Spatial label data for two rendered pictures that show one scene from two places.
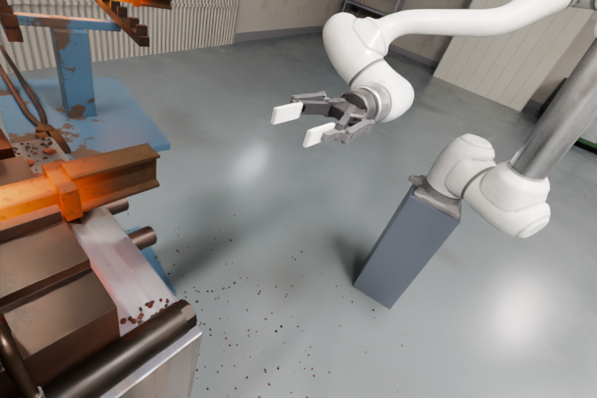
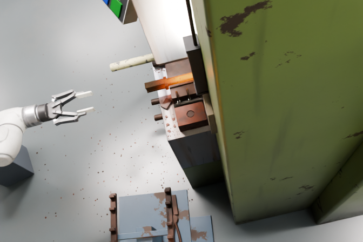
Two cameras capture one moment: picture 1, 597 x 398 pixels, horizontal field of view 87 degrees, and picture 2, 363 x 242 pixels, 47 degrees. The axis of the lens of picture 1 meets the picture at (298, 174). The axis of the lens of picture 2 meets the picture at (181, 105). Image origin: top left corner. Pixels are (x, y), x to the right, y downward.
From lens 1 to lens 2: 171 cm
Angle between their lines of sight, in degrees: 68
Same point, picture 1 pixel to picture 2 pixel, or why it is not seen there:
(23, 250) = (174, 71)
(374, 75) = (17, 120)
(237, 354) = (129, 170)
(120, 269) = not seen: hidden behind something
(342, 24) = (8, 145)
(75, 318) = not seen: hidden behind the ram
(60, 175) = (165, 81)
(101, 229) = (162, 95)
